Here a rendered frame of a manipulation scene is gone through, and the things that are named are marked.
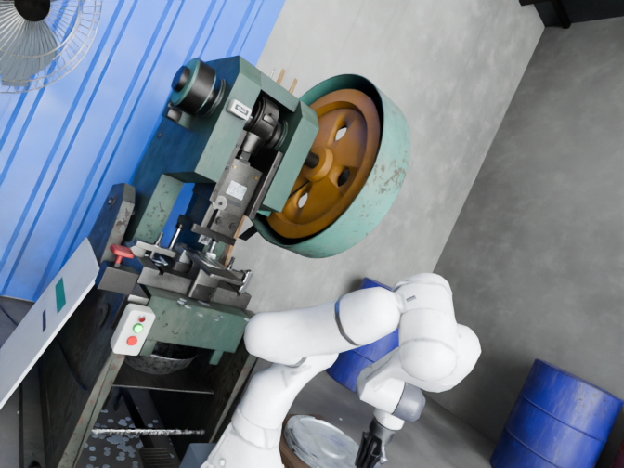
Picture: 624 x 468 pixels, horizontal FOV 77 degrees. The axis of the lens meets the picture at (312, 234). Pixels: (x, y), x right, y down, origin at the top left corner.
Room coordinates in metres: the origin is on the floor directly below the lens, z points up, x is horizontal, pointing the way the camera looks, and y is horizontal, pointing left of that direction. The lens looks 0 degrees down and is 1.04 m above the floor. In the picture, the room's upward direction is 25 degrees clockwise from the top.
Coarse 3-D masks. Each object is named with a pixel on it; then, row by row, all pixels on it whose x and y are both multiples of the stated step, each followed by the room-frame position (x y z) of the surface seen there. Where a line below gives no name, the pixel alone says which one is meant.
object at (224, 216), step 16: (240, 160) 1.52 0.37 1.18; (240, 176) 1.49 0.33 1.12; (256, 176) 1.52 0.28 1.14; (224, 192) 1.47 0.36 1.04; (240, 192) 1.51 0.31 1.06; (208, 208) 1.45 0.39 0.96; (224, 208) 1.48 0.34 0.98; (240, 208) 1.53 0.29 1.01; (208, 224) 1.46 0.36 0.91; (224, 224) 1.47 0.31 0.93
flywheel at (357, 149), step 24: (336, 96) 1.81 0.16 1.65; (360, 96) 1.69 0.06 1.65; (336, 120) 1.81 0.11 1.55; (360, 120) 1.69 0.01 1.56; (312, 144) 1.89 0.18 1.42; (336, 144) 1.75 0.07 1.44; (360, 144) 1.64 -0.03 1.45; (336, 168) 1.70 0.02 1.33; (360, 168) 1.54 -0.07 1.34; (312, 192) 1.77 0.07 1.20; (336, 192) 1.65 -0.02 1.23; (288, 216) 1.84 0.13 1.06; (312, 216) 1.71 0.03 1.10; (336, 216) 1.55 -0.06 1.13
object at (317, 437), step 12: (300, 420) 1.47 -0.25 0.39; (312, 420) 1.51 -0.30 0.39; (300, 432) 1.38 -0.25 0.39; (312, 432) 1.42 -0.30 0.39; (324, 432) 1.46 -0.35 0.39; (336, 432) 1.51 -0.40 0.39; (300, 444) 1.30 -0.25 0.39; (312, 444) 1.34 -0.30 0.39; (324, 444) 1.36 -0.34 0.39; (336, 444) 1.40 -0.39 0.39; (348, 444) 1.45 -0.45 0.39; (324, 456) 1.30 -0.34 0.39; (336, 456) 1.33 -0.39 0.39; (348, 456) 1.37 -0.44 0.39
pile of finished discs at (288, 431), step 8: (296, 416) 1.50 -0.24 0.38; (304, 416) 1.53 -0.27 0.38; (288, 424) 1.40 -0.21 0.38; (288, 432) 1.38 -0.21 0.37; (288, 440) 1.34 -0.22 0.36; (296, 448) 1.32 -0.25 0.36; (304, 456) 1.29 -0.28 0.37; (312, 456) 1.28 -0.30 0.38; (312, 464) 1.29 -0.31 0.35; (320, 464) 1.27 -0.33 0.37
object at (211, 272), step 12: (192, 264) 1.45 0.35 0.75; (204, 264) 1.39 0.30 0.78; (216, 264) 1.47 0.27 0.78; (192, 276) 1.42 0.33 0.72; (204, 276) 1.41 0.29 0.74; (216, 276) 1.30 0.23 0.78; (228, 276) 1.37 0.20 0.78; (192, 288) 1.40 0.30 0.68; (204, 288) 1.42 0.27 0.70; (216, 288) 1.45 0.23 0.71; (204, 300) 1.44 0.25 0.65
